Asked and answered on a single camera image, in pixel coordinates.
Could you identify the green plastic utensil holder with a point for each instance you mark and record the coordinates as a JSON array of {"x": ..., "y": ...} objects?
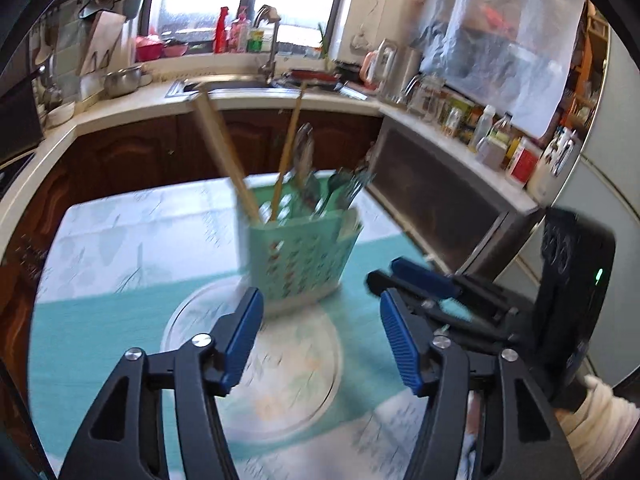
[{"x": 300, "y": 261}]

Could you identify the red-banded chopstick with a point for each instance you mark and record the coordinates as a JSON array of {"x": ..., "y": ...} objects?
[{"x": 215, "y": 136}]

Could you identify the white sleeve forearm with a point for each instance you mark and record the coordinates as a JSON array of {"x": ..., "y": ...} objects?
[{"x": 603, "y": 432}]

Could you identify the kitchen faucet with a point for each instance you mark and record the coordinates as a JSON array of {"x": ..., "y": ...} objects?
[{"x": 269, "y": 15}]

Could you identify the steel pot on counter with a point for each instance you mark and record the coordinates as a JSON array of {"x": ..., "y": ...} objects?
[{"x": 125, "y": 81}]

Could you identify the wooden cutting board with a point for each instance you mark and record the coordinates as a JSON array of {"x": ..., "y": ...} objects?
[{"x": 103, "y": 35}]

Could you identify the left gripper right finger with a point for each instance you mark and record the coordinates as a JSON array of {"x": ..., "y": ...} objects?
[{"x": 520, "y": 437}]

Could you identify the floral teal tablecloth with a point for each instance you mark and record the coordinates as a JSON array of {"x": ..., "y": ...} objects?
[{"x": 321, "y": 396}]

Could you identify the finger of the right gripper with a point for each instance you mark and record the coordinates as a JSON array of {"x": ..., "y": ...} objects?
[
  {"x": 378, "y": 281},
  {"x": 425, "y": 274}
]

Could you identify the large steel spoon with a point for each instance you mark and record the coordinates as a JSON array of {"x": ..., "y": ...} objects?
[{"x": 305, "y": 182}]

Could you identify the red spray bottle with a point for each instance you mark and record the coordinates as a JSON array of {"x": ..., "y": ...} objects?
[{"x": 220, "y": 37}]

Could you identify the small steel spoon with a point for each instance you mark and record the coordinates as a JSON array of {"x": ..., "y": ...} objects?
[{"x": 339, "y": 179}]

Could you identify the steel fork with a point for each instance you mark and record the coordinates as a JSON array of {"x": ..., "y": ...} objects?
[{"x": 357, "y": 182}]

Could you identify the red frying pan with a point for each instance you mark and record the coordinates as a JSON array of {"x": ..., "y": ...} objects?
[{"x": 313, "y": 78}]

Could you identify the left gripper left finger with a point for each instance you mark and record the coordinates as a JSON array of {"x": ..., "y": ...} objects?
[{"x": 122, "y": 436}]

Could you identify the red basin on sill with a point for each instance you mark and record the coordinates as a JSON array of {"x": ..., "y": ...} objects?
[{"x": 148, "y": 48}]

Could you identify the electric kettle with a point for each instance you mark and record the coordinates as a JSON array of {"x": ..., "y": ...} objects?
[{"x": 391, "y": 71}]

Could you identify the light bamboo chopstick right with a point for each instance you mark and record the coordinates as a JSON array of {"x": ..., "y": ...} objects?
[{"x": 286, "y": 154}]

